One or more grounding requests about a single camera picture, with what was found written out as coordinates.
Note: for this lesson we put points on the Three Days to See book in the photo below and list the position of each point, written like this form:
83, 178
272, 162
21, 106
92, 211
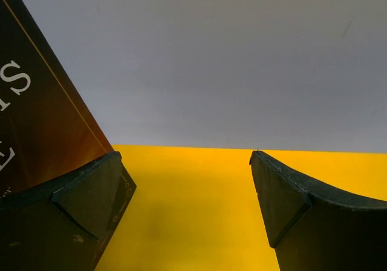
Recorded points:
46, 128

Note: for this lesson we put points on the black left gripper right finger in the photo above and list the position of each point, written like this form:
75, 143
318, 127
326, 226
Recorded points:
313, 225

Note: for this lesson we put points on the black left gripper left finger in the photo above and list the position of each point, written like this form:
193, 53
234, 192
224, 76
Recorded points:
60, 224

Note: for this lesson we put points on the blue yellow wooden bookshelf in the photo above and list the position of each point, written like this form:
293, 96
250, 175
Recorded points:
193, 209

